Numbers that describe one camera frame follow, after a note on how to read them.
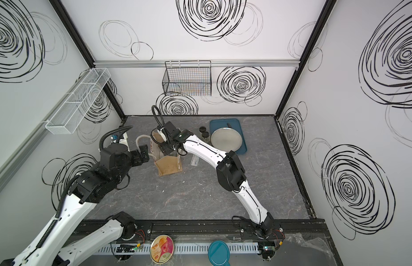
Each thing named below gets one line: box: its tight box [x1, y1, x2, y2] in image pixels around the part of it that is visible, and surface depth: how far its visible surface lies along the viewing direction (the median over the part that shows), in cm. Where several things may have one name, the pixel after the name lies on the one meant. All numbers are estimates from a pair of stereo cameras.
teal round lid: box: [207, 239, 231, 266], surface depth 64 cm
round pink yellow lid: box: [150, 234, 175, 265], surface depth 68 cm
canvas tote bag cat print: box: [135, 131, 184, 177], surface depth 86 cm
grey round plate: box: [210, 127, 243, 153], surface depth 109 cm
